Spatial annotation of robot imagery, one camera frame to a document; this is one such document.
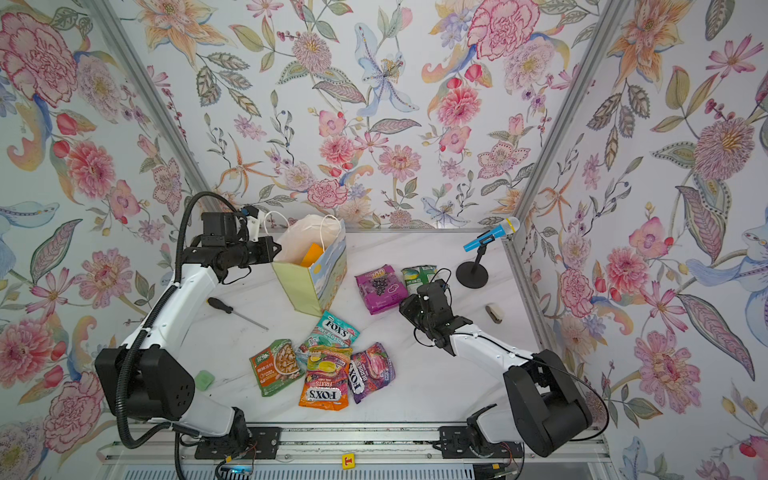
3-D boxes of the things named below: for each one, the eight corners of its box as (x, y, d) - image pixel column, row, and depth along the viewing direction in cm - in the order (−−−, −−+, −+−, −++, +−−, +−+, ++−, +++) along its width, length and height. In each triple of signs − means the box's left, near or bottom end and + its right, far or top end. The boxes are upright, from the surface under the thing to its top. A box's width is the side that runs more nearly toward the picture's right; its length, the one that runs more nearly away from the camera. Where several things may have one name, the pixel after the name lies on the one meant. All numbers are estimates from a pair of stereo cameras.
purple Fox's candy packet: (356, 403, 81) (355, 400, 78) (340, 365, 88) (338, 361, 85) (398, 381, 85) (398, 377, 82) (379, 346, 91) (379, 341, 89)
